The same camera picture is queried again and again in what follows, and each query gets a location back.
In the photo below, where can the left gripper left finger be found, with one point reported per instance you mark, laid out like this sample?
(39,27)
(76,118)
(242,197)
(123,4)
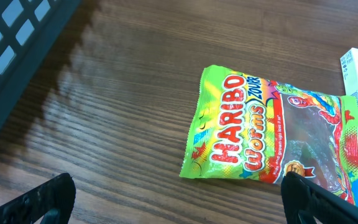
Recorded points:
(51,202)

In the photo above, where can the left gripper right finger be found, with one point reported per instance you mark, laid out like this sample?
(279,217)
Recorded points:
(306,203)

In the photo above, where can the Haribo gummy candy bag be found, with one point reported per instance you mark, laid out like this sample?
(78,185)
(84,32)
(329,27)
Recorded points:
(247,127)

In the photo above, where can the grey plastic mesh basket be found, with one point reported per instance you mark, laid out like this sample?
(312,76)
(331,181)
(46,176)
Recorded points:
(28,29)

